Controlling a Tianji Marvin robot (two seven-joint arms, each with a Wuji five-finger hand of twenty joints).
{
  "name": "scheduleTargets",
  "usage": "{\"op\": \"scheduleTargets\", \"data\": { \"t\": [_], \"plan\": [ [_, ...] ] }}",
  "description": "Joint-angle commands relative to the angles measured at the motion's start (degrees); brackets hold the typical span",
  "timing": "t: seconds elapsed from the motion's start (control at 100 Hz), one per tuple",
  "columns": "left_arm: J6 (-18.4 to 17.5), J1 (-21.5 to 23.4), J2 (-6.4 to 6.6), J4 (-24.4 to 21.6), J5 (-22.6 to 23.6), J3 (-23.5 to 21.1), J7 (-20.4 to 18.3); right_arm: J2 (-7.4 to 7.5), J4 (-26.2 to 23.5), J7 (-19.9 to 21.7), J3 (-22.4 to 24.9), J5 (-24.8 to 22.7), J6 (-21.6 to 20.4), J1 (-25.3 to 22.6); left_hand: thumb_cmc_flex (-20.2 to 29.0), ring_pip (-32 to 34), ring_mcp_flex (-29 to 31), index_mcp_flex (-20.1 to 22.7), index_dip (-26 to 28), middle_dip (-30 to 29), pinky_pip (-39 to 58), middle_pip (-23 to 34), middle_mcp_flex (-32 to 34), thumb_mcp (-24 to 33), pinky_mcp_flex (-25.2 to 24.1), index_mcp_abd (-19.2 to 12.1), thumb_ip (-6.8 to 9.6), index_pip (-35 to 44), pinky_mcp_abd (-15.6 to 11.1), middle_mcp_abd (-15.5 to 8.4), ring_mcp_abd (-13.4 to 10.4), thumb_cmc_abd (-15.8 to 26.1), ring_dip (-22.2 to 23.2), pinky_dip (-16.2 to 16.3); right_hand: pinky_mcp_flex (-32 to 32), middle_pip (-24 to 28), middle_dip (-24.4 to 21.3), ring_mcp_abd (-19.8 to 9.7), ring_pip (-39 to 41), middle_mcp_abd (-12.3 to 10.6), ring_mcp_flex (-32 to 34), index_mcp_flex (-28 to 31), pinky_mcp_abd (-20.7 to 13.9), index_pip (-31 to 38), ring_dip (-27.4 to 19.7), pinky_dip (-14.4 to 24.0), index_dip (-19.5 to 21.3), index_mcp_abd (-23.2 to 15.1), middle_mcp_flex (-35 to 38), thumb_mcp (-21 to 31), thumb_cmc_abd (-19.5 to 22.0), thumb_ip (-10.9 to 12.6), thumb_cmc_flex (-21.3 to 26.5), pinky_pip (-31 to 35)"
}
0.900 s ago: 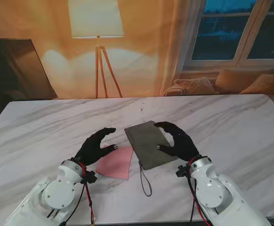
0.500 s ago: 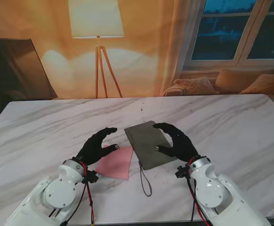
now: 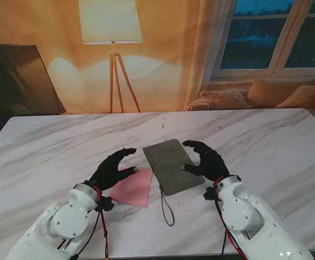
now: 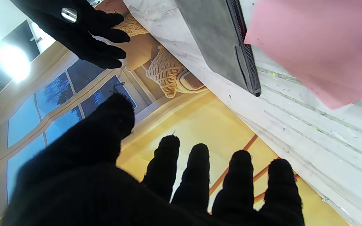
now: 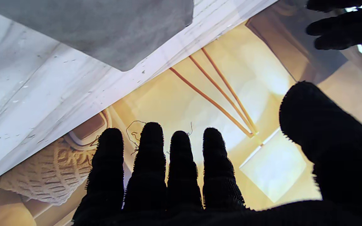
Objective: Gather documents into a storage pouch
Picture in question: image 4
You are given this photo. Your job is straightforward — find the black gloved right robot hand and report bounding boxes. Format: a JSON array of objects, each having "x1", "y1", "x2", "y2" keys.
[{"x1": 10, "y1": 0, "x2": 130, "y2": 69}]

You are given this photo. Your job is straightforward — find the floor lamp with wooden tripod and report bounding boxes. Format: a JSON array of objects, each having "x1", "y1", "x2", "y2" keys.
[{"x1": 209, "y1": 134, "x2": 299, "y2": 214}]

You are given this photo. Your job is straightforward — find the knitted cushion beside armrest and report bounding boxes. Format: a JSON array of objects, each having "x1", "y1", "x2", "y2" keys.
[{"x1": 146, "y1": 45, "x2": 186, "y2": 99}]

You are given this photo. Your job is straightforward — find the beige cushioned armrest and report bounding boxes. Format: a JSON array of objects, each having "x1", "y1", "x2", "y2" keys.
[{"x1": 176, "y1": 70, "x2": 207, "y2": 94}]

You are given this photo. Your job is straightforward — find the tan sofa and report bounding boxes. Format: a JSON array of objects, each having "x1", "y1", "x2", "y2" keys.
[{"x1": 118, "y1": 32, "x2": 161, "y2": 71}]

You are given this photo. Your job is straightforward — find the knitted cushion on sofa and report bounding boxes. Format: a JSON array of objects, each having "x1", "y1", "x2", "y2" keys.
[{"x1": 112, "y1": 13, "x2": 150, "y2": 37}]

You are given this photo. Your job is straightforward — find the white framed window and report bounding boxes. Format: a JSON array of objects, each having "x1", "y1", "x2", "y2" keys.
[{"x1": 0, "y1": 59, "x2": 138, "y2": 222}]

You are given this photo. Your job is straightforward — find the pink paper document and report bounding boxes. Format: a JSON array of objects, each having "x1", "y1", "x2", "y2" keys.
[{"x1": 244, "y1": 0, "x2": 362, "y2": 110}]

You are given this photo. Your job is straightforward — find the bright ceiling light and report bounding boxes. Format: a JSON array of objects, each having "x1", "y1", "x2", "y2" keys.
[{"x1": 0, "y1": 44, "x2": 31, "y2": 83}]

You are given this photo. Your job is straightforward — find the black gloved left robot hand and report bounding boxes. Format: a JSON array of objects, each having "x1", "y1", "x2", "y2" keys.
[{"x1": 2, "y1": 94, "x2": 305, "y2": 226}]

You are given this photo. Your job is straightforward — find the grey felt storage pouch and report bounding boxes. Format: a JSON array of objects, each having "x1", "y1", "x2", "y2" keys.
[{"x1": 174, "y1": 0, "x2": 262, "y2": 97}]

